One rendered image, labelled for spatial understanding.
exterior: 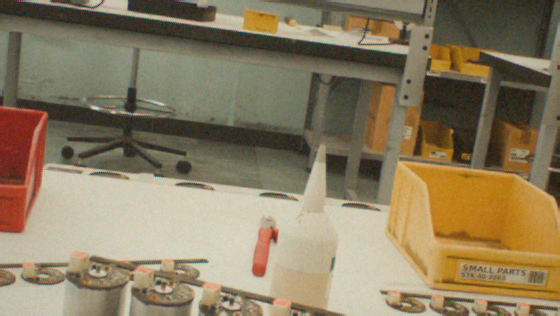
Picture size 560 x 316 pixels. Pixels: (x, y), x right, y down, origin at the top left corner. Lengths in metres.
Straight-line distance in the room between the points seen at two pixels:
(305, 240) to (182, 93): 4.25
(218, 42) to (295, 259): 2.15
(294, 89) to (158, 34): 2.18
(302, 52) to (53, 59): 2.38
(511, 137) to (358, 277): 3.95
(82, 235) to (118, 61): 4.14
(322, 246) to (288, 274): 0.02
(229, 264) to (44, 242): 0.12
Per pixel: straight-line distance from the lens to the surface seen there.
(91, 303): 0.35
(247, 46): 2.62
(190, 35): 2.59
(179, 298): 0.35
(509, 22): 4.93
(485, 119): 3.41
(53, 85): 4.79
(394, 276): 0.61
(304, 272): 0.49
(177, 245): 0.60
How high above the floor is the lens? 0.94
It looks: 12 degrees down
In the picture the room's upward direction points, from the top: 8 degrees clockwise
